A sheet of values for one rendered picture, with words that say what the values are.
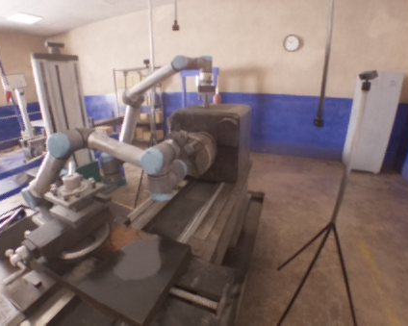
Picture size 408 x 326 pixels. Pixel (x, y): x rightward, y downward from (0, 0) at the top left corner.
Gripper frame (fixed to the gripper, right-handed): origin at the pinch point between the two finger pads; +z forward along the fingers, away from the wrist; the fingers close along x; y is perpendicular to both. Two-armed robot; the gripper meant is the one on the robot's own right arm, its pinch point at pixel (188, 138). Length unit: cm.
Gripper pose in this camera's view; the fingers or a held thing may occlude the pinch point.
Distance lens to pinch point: 101.3
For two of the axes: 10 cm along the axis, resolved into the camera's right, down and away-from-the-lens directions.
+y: -6.1, 6.3, 4.8
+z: 3.5, -3.3, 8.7
